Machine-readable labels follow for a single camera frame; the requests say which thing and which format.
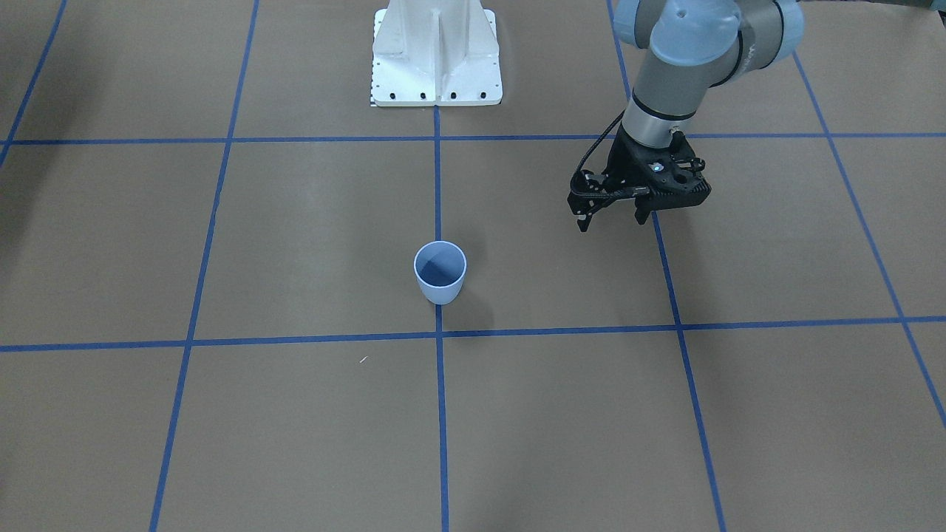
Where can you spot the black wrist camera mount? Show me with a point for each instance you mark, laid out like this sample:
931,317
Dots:
674,176

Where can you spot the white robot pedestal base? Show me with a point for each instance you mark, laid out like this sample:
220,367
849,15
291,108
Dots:
435,53

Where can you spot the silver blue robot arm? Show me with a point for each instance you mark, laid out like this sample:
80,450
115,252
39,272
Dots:
690,46

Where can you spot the light blue plastic cup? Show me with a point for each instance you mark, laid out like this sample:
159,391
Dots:
440,268

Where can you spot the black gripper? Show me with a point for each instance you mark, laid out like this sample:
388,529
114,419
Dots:
619,163

